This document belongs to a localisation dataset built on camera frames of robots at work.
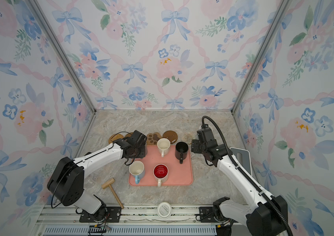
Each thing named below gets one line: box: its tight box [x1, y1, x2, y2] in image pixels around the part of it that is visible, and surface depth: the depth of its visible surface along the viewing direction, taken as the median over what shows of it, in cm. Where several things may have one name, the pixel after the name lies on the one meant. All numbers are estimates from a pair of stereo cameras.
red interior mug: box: [152, 163, 169, 187], surface depth 83 cm
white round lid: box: [157, 201, 173, 219], surface depth 71 cm
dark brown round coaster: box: [162, 130, 179, 144], surface depth 106 cm
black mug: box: [174, 141, 189, 165], surface depth 92 cm
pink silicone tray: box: [128, 145, 194, 187], surface depth 89 cm
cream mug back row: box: [156, 137, 171, 158], surface depth 92 cm
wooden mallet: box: [101, 177, 125, 209], surface depth 83 cm
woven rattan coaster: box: [108, 133, 124, 145], surface depth 107 cm
